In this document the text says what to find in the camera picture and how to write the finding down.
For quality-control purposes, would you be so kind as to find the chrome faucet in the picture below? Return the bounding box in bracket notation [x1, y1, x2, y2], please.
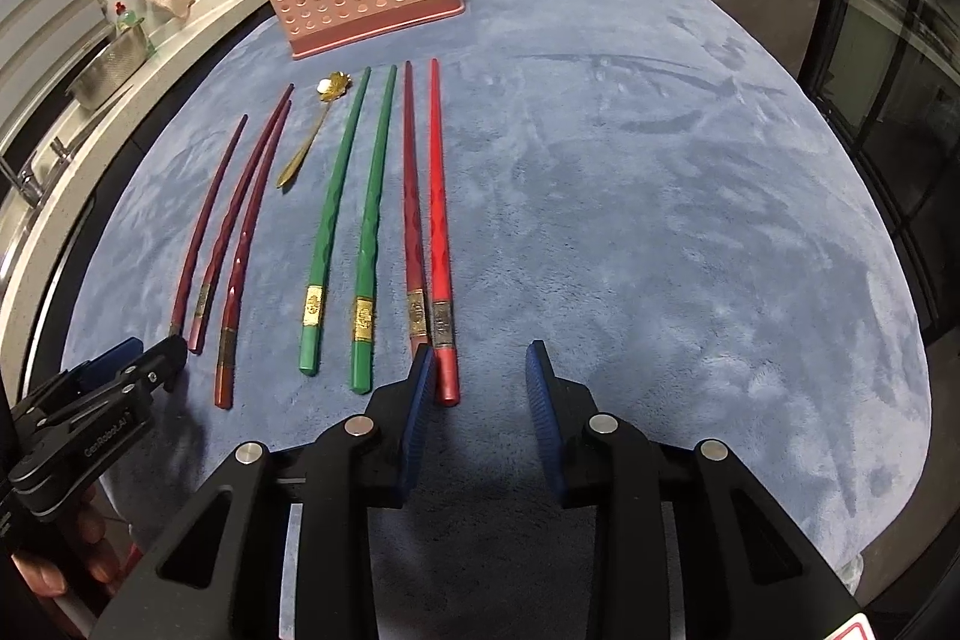
[0, 136, 70, 208]

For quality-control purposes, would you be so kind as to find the green dish soap bottle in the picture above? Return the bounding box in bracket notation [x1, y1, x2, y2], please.
[112, 1, 148, 40]

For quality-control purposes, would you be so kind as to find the blue plush mat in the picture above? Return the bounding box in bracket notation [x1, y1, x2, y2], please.
[64, 0, 935, 640]

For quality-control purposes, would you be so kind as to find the red chopstick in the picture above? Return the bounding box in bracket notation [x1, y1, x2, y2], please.
[427, 57, 461, 407]
[403, 59, 430, 360]

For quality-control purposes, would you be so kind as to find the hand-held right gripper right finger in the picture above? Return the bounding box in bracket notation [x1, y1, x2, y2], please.
[525, 340, 863, 640]

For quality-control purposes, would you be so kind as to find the gold flower-shaped spoon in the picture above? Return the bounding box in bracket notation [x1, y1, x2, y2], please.
[279, 72, 353, 191]

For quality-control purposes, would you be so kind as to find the dark glass door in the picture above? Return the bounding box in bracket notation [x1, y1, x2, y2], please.
[796, 0, 960, 356]

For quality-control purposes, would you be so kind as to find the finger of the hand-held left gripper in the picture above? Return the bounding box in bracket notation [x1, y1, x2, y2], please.
[13, 335, 190, 432]
[70, 337, 146, 387]

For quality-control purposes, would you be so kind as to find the green chopstick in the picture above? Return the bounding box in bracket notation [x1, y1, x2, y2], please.
[349, 64, 398, 395]
[298, 66, 373, 375]

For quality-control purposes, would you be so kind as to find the steel basin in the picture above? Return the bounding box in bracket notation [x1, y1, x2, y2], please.
[66, 21, 149, 111]

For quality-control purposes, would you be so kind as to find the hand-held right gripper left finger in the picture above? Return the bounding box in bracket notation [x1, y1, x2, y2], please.
[90, 344, 440, 640]

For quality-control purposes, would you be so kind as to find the person's left hand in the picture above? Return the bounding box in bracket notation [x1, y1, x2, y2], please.
[11, 482, 143, 600]

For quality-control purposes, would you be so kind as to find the maroon chopstick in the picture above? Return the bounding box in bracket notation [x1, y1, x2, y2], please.
[212, 100, 292, 410]
[187, 83, 295, 354]
[169, 113, 250, 337]

